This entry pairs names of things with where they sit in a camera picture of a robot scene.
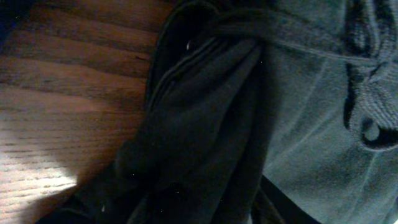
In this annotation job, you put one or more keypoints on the black garment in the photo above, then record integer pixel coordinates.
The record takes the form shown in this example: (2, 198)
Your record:
(260, 112)

